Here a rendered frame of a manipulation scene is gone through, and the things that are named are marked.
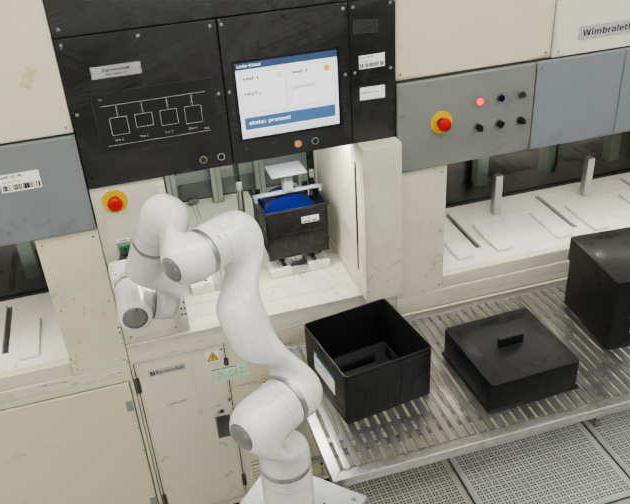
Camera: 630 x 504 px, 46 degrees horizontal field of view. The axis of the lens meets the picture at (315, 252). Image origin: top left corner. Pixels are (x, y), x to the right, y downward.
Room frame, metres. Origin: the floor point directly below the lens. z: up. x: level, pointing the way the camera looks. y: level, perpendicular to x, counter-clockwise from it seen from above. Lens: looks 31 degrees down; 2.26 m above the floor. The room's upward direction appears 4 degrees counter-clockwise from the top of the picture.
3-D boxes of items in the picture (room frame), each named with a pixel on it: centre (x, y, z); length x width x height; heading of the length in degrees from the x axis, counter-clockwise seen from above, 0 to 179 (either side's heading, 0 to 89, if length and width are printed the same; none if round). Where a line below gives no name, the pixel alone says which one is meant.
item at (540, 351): (1.72, -0.55, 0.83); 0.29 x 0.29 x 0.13; 17
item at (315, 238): (2.26, 0.08, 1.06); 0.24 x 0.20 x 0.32; 105
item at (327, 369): (1.71, -0.13, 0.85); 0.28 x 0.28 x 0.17; 23
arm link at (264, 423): (1.21, 0.12, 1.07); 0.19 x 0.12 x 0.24; 138
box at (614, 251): (1.94, -0.98, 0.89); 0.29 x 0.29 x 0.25; 10
